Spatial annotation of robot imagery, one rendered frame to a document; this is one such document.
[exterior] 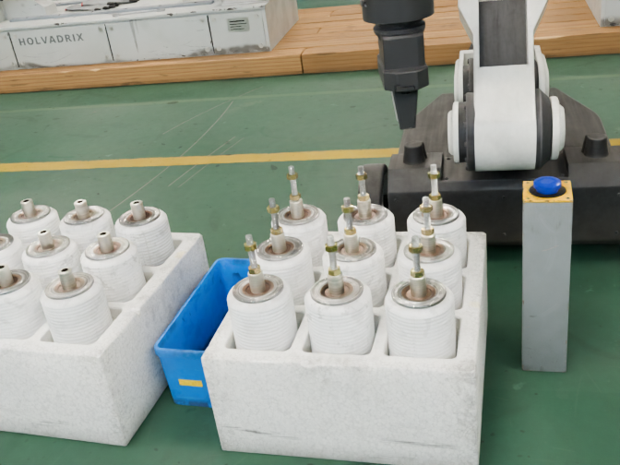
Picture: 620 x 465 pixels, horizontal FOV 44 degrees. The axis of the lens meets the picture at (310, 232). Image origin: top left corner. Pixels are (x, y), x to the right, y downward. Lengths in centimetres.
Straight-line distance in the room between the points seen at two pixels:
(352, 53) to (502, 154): 170
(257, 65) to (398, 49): 217
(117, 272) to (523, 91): 75
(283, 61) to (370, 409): 214
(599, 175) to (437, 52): 153
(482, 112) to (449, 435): 56
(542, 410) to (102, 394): 68
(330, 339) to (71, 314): 40
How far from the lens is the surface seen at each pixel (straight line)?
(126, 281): 131
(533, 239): 119
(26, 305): 129
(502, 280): 156
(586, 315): 147
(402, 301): 104
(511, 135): 136
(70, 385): 126
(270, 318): 109
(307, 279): 121
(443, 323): 105
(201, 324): 143
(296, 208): 129
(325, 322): 106
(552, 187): 117
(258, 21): 313
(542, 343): 130
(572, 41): 299
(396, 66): 95
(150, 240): 139
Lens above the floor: 82
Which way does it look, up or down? 27 degrees down
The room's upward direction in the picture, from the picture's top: 8 degrees counter-clockwise
